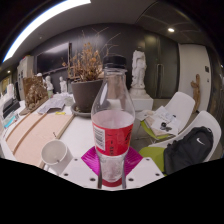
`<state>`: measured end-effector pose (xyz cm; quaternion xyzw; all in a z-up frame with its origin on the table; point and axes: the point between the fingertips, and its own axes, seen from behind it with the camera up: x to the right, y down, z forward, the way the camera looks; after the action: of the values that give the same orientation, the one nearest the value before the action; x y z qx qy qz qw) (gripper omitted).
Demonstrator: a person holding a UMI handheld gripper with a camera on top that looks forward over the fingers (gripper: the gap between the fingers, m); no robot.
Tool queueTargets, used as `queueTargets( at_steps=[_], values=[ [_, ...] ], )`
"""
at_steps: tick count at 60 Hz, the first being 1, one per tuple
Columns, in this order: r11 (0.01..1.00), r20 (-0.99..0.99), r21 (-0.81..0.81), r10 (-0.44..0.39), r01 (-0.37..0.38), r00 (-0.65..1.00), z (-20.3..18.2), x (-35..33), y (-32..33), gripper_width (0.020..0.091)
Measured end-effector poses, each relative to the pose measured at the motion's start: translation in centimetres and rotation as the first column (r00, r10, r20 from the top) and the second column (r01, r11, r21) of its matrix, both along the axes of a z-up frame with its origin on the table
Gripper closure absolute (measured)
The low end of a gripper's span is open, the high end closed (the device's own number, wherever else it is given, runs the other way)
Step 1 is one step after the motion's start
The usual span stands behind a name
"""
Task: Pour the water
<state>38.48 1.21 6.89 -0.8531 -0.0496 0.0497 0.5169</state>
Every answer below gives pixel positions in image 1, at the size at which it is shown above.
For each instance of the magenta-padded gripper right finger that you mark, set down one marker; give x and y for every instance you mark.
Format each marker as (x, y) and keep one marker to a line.
(143, 171)

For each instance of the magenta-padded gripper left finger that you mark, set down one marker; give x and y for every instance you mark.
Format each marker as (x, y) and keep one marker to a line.
(80, 171)

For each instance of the clear red-labelled drink bottle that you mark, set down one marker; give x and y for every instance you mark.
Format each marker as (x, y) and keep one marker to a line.
(113, 133)

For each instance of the white ceramic mug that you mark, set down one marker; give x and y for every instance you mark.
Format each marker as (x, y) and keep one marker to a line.
(53, 151)

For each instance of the small green seat cushion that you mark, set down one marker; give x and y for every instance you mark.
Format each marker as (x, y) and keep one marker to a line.
(148, 130)

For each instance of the black backpack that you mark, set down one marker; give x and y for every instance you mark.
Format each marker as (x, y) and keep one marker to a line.
(190, 150)

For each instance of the stack of papers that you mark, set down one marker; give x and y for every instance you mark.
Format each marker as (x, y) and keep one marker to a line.
(163, 118)

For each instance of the grey plant pot saucer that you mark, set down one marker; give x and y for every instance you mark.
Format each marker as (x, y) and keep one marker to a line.
(78, 112)

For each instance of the beige wood-framed board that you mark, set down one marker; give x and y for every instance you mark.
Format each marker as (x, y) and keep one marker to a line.
(33, 133)

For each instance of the small yellow strip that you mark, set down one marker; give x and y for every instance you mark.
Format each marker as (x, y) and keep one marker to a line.
(60, 113)

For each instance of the printed newspaper sheet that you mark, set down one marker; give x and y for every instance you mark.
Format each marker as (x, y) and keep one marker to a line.
(53, 101)

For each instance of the dark pot with dried plant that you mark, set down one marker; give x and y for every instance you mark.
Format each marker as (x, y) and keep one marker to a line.
(85, 95)

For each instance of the white chair with papers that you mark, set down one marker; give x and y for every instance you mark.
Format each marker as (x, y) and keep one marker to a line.
(181, 103)

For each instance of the white chair with backpack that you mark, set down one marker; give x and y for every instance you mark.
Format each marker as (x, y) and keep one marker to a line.
(206, 120)

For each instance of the colourful book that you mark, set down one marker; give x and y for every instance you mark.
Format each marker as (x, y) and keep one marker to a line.
(10, 120)

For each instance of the small white figurine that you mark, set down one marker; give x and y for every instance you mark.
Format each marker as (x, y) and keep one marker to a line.
(63, 85)

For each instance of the brown wooden carved model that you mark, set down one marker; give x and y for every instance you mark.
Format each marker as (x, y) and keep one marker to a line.
(35, 95)

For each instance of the small white bust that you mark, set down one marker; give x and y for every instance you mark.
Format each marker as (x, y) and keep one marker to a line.
(49, 83)

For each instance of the black box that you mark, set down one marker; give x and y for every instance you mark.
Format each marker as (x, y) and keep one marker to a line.
(10, 106)

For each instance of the wooden mannequin figure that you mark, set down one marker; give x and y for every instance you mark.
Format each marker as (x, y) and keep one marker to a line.
(196, 88)

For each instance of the tall white plaster statue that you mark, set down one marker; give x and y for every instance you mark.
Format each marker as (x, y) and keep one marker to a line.
(138, 70)

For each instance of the white cabinet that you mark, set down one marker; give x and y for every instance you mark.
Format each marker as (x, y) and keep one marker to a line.
(26, 71)

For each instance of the round ceiling spotlight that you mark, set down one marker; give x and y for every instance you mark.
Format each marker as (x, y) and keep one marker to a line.
(171, 30)

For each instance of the long ceiling strip light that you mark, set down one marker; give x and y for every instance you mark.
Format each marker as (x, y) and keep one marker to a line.
(40, 20)

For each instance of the white statue pedestal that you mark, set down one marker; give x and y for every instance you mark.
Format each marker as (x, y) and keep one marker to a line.
(141, 100)

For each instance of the black wall screen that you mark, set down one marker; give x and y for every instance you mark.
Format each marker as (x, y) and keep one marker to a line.
(53, 58)

